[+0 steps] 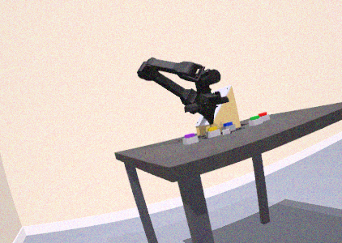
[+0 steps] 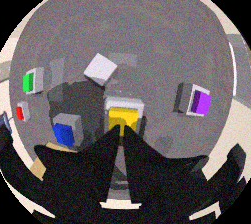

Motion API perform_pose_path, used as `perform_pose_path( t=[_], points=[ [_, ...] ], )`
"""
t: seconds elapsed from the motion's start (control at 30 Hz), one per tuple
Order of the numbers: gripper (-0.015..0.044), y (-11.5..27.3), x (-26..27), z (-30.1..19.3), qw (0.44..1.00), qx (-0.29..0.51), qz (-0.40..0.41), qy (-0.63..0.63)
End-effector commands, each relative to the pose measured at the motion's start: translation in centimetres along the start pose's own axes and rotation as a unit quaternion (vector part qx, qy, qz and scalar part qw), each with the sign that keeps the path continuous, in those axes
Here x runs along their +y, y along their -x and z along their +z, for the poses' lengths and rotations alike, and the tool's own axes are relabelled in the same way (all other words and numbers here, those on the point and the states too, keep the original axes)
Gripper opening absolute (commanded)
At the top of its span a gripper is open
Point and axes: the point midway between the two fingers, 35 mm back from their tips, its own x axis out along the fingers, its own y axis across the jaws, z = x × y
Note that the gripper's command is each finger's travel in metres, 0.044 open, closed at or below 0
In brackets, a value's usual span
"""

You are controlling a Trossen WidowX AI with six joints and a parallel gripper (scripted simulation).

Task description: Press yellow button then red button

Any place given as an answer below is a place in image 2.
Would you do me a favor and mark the blue button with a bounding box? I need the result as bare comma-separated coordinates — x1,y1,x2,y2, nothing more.
52,113,84,147

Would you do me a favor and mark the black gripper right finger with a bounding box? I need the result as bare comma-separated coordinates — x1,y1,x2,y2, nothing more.
124,124,209,204

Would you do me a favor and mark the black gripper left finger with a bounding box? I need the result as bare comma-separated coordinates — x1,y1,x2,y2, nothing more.
34,124,121,203

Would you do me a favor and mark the yellow button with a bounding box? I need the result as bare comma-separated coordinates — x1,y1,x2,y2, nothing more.
104,97,144,137

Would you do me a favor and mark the white block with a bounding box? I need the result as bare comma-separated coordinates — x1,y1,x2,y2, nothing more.
84,53,117,87

